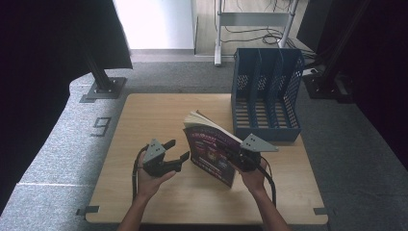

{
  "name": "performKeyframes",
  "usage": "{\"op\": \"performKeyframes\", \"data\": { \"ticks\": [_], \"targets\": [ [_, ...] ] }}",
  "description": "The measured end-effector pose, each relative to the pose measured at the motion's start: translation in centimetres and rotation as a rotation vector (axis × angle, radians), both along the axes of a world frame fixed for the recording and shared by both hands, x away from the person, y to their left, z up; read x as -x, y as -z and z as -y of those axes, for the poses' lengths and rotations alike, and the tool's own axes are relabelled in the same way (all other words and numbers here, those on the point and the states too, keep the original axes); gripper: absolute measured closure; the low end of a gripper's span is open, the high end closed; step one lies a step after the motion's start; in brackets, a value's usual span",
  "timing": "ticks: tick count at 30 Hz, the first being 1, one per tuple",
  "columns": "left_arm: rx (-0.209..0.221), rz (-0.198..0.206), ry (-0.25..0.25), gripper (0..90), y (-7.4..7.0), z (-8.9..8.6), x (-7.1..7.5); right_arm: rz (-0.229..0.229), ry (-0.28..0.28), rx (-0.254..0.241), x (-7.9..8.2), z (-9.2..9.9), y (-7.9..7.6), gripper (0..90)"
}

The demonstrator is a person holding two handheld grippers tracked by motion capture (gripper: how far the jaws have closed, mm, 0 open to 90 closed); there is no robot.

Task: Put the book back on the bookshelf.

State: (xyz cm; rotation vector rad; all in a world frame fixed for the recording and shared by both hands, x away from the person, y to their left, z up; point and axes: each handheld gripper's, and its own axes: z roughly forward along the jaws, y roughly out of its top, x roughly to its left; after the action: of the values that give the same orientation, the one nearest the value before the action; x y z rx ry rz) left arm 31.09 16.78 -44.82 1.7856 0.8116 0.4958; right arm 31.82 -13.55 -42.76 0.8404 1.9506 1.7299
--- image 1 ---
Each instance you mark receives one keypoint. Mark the black curtain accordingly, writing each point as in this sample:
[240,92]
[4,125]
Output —
[38,80]

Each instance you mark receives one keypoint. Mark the purple magazine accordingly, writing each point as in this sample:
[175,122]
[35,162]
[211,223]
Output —
[208,150]

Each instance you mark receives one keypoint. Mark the person's right hand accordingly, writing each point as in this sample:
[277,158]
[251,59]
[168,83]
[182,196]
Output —
[255,179]

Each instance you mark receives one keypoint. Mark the blue plastic file rack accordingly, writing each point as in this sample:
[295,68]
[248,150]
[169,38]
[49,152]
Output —
[266,106]

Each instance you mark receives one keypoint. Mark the black stand with base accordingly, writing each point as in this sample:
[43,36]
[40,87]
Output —
[320,85]

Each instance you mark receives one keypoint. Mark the white panel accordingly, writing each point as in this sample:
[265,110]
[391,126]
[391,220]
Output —
[154,22]

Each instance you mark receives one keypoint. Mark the black post with base plate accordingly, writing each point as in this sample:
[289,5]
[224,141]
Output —
[104,86]

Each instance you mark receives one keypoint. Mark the white power strip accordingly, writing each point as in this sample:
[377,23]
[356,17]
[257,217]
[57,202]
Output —
[311,71]

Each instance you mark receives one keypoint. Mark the grey tape marker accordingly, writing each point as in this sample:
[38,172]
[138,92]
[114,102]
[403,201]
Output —
[322,211]
[87,210]

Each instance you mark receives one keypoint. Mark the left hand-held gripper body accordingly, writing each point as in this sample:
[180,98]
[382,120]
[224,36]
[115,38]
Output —
[155,163]

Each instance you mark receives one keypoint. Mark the dark curtain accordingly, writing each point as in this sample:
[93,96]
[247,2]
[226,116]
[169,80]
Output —
[385,80]

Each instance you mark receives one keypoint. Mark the white metal stand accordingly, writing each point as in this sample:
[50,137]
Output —
[250,18]

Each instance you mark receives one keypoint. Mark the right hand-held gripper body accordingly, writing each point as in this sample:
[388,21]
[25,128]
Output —
[248,159]

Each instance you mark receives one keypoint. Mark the person's left hand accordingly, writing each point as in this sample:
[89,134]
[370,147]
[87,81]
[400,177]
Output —
[149,186]

